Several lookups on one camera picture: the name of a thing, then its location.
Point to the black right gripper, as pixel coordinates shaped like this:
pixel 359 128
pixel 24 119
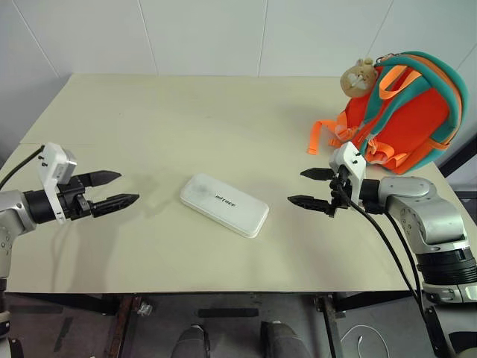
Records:
pixel 341 194

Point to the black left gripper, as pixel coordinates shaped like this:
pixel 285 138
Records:
pixel 72 203

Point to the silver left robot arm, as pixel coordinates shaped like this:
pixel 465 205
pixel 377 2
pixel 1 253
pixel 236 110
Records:
pixel 15 209

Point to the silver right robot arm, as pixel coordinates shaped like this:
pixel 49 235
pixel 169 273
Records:
pixel 428 212

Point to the white rectangular case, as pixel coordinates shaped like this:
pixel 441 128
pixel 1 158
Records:
pixel 223 205

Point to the orange and teal backpack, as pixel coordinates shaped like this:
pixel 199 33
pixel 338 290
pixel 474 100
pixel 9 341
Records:
pixel 410 112

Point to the beige plush toy pendant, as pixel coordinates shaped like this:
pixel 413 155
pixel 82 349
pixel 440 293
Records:
pixel 357 80

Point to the small clear plastic piece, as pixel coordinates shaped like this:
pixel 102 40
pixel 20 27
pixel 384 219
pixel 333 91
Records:
pixel 144 309

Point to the black tape strip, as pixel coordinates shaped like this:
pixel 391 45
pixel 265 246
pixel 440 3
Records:
pixel 228 312

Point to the black metal bar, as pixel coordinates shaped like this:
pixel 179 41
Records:
pixel 462 158

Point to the dark rounded shape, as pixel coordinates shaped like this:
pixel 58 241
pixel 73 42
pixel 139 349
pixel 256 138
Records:
pixel 283 341
pixel 191 341

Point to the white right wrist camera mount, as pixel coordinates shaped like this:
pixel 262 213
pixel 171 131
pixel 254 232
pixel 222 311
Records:
pixel 352 160

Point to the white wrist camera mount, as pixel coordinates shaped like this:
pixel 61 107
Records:
pixel 352 160
pixel 54 160

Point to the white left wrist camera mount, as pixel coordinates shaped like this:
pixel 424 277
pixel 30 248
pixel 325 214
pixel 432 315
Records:
pixel 54 160

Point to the black metal table frame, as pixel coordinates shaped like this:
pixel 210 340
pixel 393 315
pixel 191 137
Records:
pixel 93 304

